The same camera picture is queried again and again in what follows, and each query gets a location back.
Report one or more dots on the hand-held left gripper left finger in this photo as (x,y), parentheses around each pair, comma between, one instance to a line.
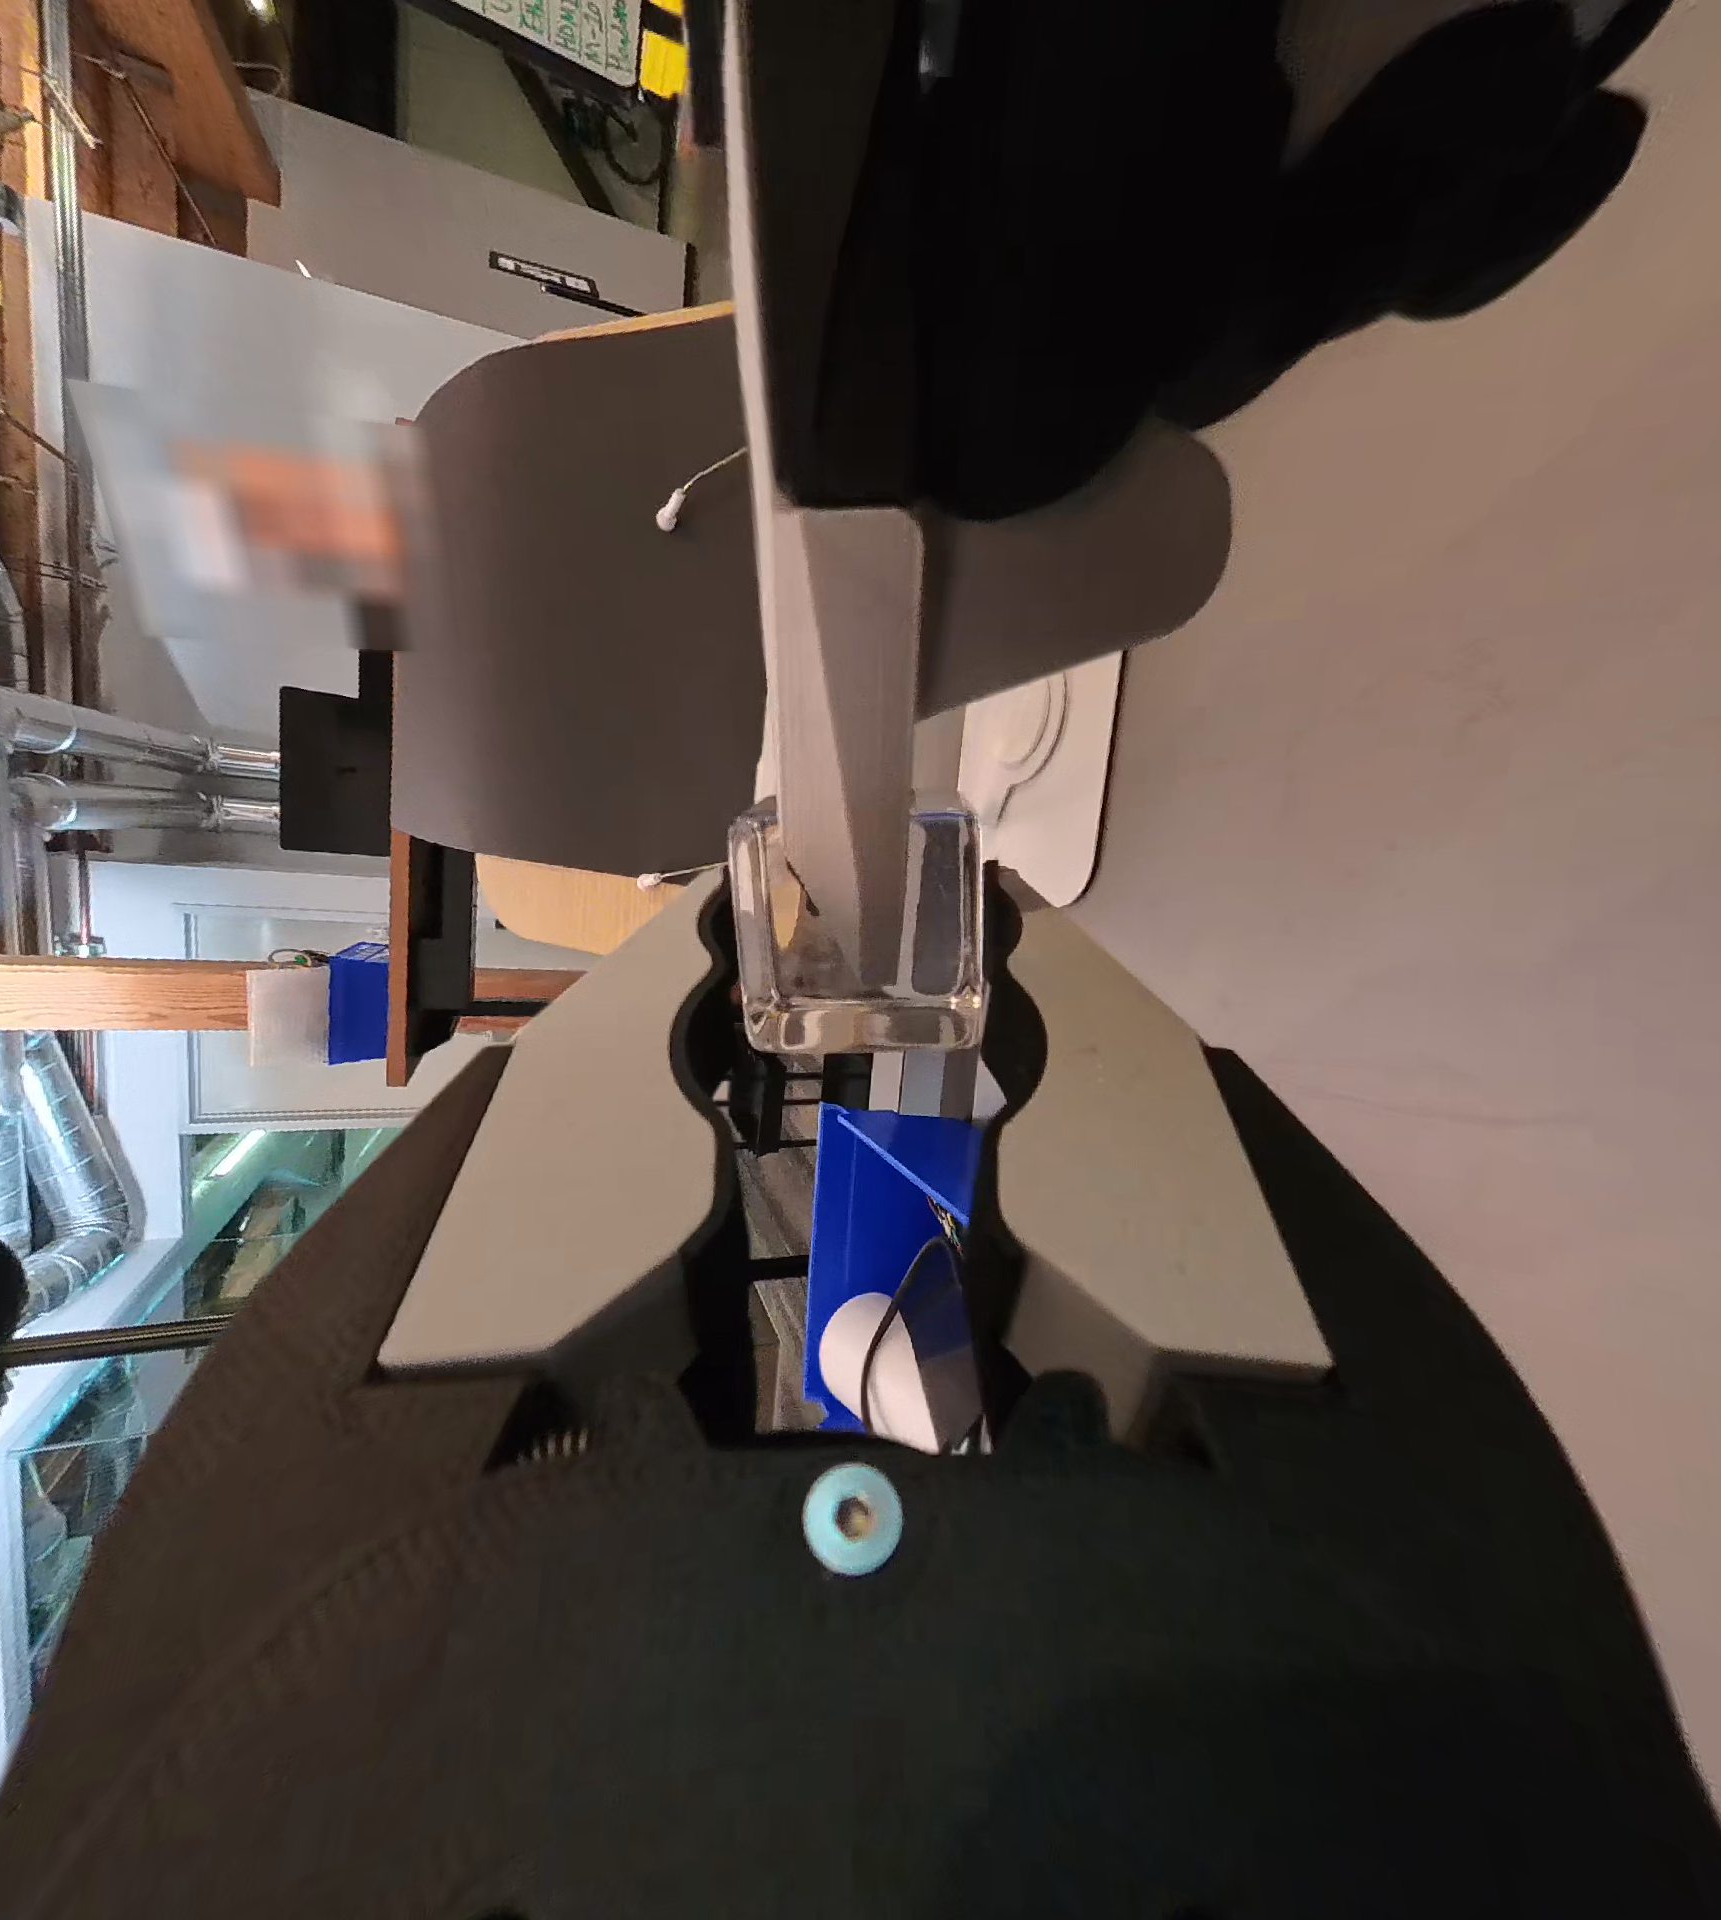
(575,1184)

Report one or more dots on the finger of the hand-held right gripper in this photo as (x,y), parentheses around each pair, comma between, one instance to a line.
(846,675)

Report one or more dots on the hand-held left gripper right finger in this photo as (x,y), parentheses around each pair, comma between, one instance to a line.
(1162,1200)

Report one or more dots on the clear glass cube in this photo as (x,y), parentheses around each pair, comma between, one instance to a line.
(952,930)

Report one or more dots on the blue plastic bin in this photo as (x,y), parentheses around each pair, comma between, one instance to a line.
(876,1200)

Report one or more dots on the person's right hand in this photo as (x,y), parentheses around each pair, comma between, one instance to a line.
(1102,270)

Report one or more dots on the small blue bin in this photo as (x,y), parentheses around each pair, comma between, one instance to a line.
(359,1004)

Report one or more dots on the white roll in bin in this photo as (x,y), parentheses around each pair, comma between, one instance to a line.
(862,1351)

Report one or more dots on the black box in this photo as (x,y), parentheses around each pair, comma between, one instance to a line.
(335,750)

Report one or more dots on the wooden pillar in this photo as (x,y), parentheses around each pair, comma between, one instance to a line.
(51,998)

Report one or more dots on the whiteboard with green writing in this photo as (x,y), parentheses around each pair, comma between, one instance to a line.
(561,26)

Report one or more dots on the silver spiral air duct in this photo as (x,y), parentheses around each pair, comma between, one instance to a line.
(89,1184)

